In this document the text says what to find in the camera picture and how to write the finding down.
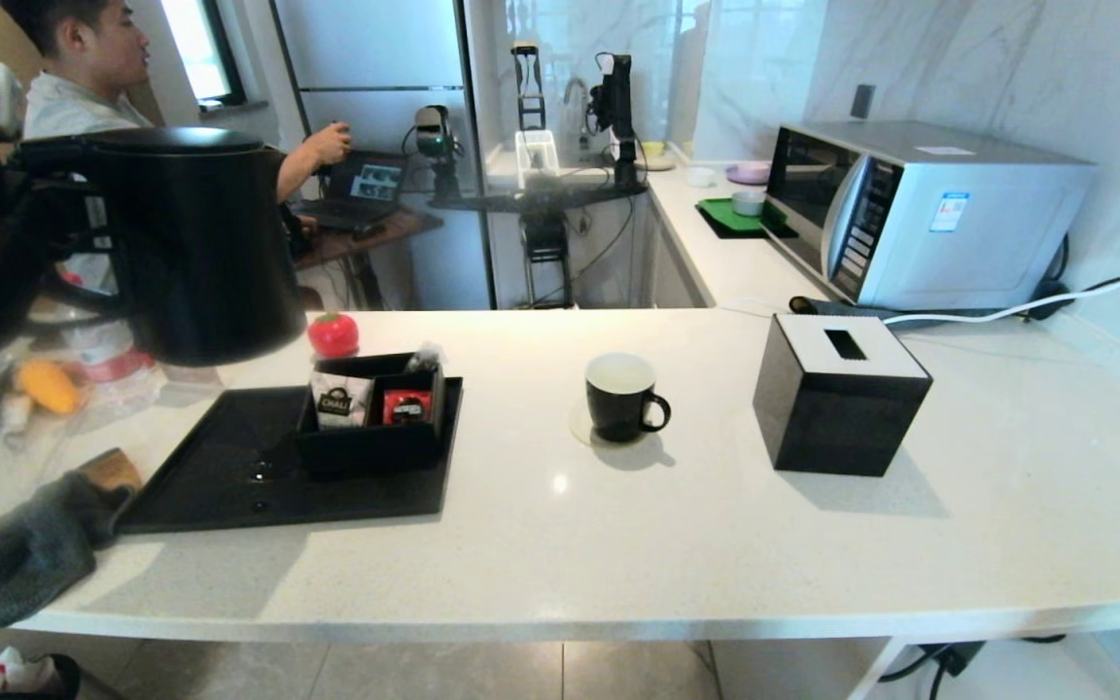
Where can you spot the silver microwave oven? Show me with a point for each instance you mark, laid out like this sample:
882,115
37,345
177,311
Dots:
968,224

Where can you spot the silver refrigerator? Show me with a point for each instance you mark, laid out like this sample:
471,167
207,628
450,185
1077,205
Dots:
375,58

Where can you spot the small pale bowl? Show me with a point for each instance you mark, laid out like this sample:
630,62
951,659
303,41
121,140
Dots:
749,204

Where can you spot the clear wrapped packet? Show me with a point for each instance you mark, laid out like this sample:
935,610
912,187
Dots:
427,358

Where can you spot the white plastic basket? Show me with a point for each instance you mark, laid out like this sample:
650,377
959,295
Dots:
538,160

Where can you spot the black jointed arm white joint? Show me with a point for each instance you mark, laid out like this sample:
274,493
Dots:
616,107

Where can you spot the black framed window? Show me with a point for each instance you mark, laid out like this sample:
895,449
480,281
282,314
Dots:
195,49

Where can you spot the black waste bin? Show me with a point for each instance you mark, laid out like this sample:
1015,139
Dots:
25,676

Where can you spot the red drink packet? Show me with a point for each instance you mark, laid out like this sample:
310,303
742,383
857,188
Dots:
408,408

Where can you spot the round translucent coaster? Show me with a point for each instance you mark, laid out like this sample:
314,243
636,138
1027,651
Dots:
577,426

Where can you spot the black laptop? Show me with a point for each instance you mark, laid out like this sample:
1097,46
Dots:
370,190

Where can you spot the white tea bag packet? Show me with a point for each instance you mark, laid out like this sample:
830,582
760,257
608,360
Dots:
341,401

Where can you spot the orange corn cob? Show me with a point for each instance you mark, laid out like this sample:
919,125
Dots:
50,387

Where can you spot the black serving tray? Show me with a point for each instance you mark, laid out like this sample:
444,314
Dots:
229,496

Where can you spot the black organizer box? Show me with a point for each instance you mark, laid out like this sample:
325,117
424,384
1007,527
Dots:
370,452

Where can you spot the red tomato shaped container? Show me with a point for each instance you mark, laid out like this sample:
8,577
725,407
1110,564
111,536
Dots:
333,335

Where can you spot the black tissue box white top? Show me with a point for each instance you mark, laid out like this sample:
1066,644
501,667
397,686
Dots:
842,418

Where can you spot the small white bowl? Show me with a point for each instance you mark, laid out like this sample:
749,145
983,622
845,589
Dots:
702,178

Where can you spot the dark wall socket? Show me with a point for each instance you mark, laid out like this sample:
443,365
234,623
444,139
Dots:
862,102

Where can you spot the man in grey shirt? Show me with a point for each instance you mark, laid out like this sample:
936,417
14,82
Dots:
74,107

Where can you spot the black platform stand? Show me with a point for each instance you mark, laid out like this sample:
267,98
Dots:
545,243

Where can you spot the black mug white inside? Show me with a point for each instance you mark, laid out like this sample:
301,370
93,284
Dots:
618,413

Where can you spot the black camera on stand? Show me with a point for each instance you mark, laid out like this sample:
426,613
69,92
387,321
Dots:
434,131

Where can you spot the purple plate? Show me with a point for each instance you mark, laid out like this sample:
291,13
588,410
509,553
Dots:
750,173

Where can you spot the black electric kettle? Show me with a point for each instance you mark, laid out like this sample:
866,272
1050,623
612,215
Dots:
200,253

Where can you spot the small wooden block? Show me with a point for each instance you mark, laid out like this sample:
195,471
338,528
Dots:
113,472

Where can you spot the grey cloth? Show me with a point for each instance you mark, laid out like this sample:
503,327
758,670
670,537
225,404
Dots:
25,554

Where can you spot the chrome faucet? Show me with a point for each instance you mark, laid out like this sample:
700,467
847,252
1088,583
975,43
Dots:
575,92

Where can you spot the green tray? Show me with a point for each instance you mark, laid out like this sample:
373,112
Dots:
725,219

